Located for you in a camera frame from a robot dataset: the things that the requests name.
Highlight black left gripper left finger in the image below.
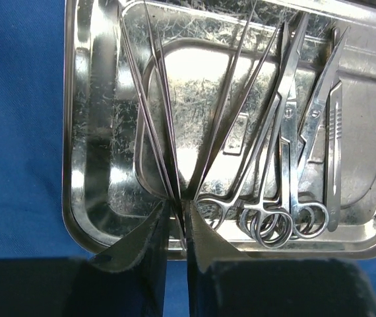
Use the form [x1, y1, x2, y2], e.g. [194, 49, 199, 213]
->
[0, 202, 170, 316]

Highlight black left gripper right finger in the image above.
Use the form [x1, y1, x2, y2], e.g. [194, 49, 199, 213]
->
[185, 201, 376, 316]

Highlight thin steel tweezers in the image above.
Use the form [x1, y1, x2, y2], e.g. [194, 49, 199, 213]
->
[189, 8, 286, 201]
[117, 5, 187, 252]

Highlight steel scalpel handle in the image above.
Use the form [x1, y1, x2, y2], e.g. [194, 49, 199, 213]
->
[325, 80, 342, 232]

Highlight steel instrument tray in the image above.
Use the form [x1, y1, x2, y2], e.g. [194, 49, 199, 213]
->
[63, 1, 376, 259]

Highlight blue surgical cloth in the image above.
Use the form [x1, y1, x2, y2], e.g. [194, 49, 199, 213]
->
[0, 0, 376, 317]

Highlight steel curved scissors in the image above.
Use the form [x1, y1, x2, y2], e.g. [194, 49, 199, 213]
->
[292, 26, 350, 240]

